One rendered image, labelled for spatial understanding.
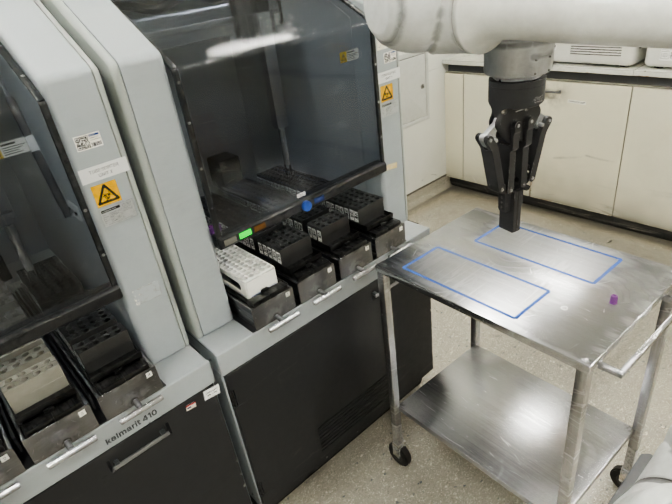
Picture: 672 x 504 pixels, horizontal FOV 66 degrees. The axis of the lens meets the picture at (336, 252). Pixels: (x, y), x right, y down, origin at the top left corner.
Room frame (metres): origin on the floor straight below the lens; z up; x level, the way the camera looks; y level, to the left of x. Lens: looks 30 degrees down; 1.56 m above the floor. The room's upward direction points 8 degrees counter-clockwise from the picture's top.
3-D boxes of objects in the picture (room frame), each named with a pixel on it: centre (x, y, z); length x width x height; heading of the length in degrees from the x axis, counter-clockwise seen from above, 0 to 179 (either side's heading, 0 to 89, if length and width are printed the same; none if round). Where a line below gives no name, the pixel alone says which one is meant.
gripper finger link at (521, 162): (0.72, -0.29, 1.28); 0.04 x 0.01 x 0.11; 25
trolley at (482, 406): (1.10, -0.46, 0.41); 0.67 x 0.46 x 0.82; 36
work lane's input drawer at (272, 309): (1.39, 0.38, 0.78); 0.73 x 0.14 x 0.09; 38
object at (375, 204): (1.49, -0.12, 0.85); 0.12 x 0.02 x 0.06; 127
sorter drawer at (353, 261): (1.58, 0.14, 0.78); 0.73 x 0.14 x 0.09; 38
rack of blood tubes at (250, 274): (1.28, 0.30, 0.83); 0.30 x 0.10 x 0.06; 38
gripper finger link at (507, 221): (0.71, -0.28, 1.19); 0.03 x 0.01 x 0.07; 25
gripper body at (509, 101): (0.72, -0.28, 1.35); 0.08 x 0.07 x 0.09; 115
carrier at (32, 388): (0.86, 0.67, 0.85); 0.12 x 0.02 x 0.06; 129
